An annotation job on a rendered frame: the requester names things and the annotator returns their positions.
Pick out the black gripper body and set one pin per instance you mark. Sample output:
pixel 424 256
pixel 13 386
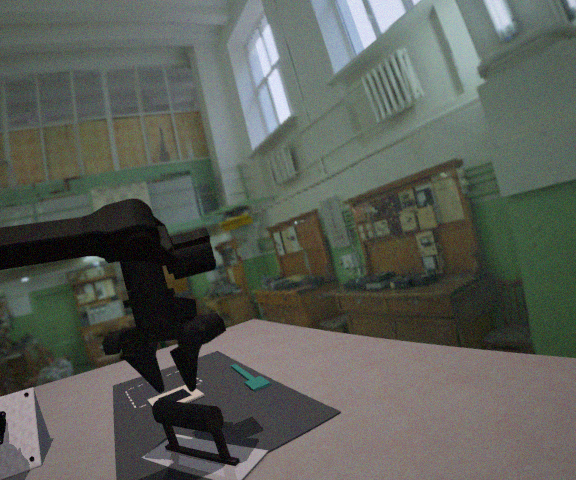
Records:
pixel 153 314

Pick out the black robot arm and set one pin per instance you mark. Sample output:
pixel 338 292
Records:
pixel 124 231

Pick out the beige square tile with dark centre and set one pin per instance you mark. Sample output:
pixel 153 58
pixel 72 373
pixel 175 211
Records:
pixel 180 394

